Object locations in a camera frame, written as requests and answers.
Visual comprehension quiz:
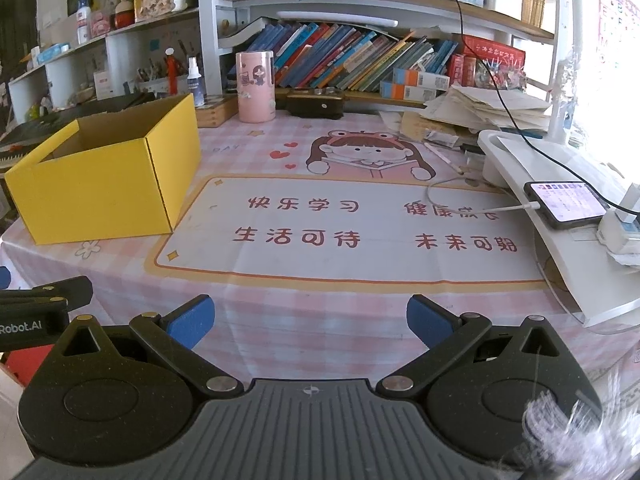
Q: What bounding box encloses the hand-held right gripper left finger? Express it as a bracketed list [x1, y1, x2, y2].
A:
[50, 295, 244, 401]

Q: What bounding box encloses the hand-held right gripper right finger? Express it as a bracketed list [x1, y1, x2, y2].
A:
[376, 294, 571, 400]

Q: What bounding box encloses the yellow cardboard box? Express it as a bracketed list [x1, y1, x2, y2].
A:
[4, 92, 203, 246]

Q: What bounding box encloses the pink checked covered desktop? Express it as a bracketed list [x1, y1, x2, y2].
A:
[0, 107, 640, 412]

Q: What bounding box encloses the large red box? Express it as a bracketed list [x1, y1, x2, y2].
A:
[0, 345, 54, 389]

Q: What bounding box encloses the white monitor stand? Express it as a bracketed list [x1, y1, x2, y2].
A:
[477, 130, 640, 329]

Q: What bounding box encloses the black electronic keyboard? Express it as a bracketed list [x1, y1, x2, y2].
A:
[0, 91, 157, 171]

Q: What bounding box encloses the pink pencil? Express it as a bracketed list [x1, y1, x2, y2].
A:
[425, 142, 464, 171]

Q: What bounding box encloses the grey fluffy fur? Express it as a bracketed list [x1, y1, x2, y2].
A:
[520, 355, 640, 480]

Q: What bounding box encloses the black smartphone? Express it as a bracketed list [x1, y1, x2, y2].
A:
[523, 181, 612, 231]

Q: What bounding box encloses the white power adapter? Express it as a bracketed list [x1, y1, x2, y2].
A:
[597, 190, 640, 257]

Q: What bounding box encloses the white box with red label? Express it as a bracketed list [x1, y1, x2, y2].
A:
[93, 70, 116, 101]

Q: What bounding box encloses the stack of loose papers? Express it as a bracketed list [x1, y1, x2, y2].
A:
[400, 85, 554, 149]

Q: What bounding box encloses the wooden chessboard box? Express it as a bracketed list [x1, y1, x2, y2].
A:
[195, 94, 239, 129]

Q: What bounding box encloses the pen holder with pens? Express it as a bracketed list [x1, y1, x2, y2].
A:
[137, 55, 192, 96]

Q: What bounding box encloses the blue tissue pack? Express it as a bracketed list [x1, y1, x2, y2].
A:
[37, 42, 71, 64]

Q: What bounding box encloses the white spray bottle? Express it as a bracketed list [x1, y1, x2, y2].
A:
[186, 56, 207, 108]

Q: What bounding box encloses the pink cartoon cylinder container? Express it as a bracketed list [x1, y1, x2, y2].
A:
[235, 51, 277, 124]

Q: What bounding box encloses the dark wooden box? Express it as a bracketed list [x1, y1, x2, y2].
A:
[286, 87, 346, 121]

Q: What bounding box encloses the white cubby shelf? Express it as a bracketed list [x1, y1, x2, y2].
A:
[7, 7, 221, 124]

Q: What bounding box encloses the red printed box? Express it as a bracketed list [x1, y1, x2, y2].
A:
[447, 37, 527, 89]

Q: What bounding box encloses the dark wooden door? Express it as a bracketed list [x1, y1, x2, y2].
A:
[0, 0, 42, 87]

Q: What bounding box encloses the white bottle with red label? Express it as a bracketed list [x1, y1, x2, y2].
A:
[76, 0, 94, 45]

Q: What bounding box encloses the row of thin picture books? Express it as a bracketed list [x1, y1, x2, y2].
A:
[250, 22, 458, 92]

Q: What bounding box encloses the red round jar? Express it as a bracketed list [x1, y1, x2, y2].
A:
[114, 0, 136, 30]

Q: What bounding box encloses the white charging cable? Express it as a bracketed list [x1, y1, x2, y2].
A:
[426, 175, 542, 217]

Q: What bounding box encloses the black cable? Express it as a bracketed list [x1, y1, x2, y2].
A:
[432, 0, 626, 211]

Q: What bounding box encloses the alphabet wall poster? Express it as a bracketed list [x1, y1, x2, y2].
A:
[595, 0, 640, 77]

